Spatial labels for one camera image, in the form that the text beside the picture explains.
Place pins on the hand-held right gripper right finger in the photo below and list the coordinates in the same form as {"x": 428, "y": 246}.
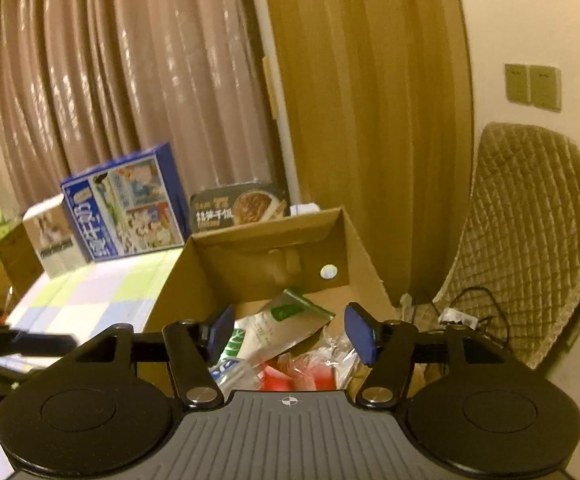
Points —
{"x": 360, "y": 330}

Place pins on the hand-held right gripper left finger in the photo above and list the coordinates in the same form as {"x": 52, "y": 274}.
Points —
{"x": 222, "y": 330}

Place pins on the clear plastic box blue label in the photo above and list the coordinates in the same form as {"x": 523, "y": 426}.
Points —
{"x": 232, "y": 370}

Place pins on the silver foil bag green leaf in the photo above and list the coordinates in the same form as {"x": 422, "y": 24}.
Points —
{"x": 280, "y": 330}

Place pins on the red packet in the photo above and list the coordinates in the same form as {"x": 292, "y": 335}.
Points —
{"x": 280, "y": 380}

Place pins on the brown cardboard box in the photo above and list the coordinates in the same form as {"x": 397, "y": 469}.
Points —
{"x": 270, "y": 260}

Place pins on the large brown storage carton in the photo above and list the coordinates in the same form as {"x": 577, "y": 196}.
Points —
{"x": 20, "y": 260}

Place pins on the white charger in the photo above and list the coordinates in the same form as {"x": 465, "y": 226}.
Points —
{"x": 457, "y": 316}

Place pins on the white photo printed box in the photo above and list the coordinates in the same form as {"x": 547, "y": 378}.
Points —
{"x": 52, "y": 240}

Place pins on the black instant rice bowl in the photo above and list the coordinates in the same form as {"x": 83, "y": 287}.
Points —
{"x": 230, "y": 210}

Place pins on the green tissue pack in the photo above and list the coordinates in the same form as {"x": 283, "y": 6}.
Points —
{"x": 0, "y": 222}

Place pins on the white small box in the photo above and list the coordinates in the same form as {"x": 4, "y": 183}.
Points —
{"x": 304, "y": 209}

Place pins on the blue milk carton box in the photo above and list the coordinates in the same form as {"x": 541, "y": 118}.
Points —
{"x": 120, "y": 210}

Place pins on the quilted chair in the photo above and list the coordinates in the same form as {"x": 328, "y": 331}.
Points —
{"x": 520, "y": 210}

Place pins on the yellow curtain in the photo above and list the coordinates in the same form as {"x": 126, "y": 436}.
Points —
{"x": 370, "y": 110}

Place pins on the brown curtain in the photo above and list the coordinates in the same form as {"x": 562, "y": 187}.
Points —
{"x": 120, "y": 60}

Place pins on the beige wall switch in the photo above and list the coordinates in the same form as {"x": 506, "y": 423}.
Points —
{"x": 517, "y": 84}
{"x": 545, "y": 89}

